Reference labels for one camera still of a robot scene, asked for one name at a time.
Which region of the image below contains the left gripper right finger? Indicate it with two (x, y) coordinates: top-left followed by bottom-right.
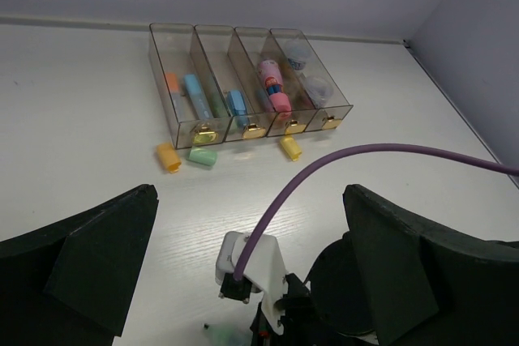
(343, 185), (518, 345)

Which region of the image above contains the green highlighter pen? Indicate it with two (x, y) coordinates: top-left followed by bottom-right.
(208, 92), (229, 118)
(204, 323), (252, 346)

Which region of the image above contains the green highlighter pen top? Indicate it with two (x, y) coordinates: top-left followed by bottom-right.
(208, 92), (229, 118)

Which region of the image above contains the blue highlighter pen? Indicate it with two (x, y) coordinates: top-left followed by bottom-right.
(183, 74), (213, 120)

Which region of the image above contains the yellow pen cap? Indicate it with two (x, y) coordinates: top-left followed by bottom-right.
(280, 135), (302, 161)

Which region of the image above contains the grey orange-tip highlighter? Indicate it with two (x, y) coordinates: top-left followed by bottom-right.
(165, 72), (187, 122)

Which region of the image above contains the clear bin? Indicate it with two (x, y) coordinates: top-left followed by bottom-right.
(263, 28), (354, 133)
(195, 25), (275, 142)
(148, 23), (230, 149)
(233, 27), (316, 137)

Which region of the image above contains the green pen cap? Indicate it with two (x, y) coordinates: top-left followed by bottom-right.
(187, 147), (217, 167)

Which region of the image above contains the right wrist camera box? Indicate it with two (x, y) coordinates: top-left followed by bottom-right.
(215, 231), (288, 335)

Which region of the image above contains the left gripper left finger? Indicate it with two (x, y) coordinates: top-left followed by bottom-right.
(1, 184), (159, 345)

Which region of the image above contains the green highlighter pen bottom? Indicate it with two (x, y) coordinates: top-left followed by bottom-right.
(204, 323), (252, 346)

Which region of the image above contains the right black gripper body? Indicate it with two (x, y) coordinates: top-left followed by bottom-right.
(251, 236), (379, 345)

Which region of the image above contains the small clear jar blue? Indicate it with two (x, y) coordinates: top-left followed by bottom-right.
(302, 75), (334, 108)

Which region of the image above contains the orange-yellow pen cap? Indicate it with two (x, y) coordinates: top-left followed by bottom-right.
(156, 143), (182, 173)

